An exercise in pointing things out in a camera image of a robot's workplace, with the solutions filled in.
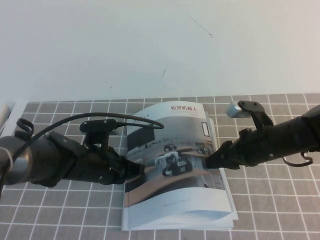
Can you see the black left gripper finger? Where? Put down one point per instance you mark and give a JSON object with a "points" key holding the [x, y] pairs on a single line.
{"points": [[128, 163], [133, 171]]}

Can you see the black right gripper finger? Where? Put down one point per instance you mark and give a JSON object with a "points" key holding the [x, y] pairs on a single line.
{"points": [[226, 148], [222, 161]]}

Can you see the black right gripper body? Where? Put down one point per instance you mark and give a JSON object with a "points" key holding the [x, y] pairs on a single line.
{"points": [[257, 147]]}

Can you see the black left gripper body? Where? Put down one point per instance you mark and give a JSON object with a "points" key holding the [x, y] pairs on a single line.
{"points": [[100, 165]]}

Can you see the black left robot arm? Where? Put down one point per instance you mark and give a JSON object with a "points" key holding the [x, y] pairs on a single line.
{"points": [[37, 162]]}

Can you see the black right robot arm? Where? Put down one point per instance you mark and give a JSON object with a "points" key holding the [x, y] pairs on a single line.
{"points": [[300, 130]]}

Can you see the grey checkered tablecloth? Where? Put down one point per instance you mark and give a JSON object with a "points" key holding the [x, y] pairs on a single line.
{"points": [[275, 200]]}

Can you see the cream flat panel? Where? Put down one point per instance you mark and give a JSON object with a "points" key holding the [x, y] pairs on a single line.
{"points": [[3, 115]]}

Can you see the black right camera bracket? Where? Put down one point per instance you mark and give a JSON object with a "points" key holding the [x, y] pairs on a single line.
{"points": [[258, 117]]}

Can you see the black camera bracket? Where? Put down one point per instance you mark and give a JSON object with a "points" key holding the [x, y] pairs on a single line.
{"points": [[258, 117], [97, 127]]}

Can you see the black left camera bracket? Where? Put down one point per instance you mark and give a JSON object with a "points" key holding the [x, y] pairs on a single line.
{"points": [[97, 127]]}

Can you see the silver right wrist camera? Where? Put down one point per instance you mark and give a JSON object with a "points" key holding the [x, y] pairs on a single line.
{"points": [[233, 110]]}

